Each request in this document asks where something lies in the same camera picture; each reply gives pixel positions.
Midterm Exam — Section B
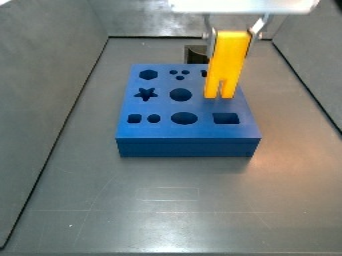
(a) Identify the blue foam shape-sorter block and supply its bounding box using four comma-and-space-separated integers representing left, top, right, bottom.
115, 64, 262, 157

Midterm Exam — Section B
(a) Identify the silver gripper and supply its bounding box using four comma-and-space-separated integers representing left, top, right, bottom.
169, 0, 321, 58

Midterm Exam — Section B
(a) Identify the black curved foam holder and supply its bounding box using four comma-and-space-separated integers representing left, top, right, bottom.
185, 45, 209, 64

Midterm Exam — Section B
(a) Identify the yellow double-square peg object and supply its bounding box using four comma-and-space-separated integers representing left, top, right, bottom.
205, 31, 251, 99

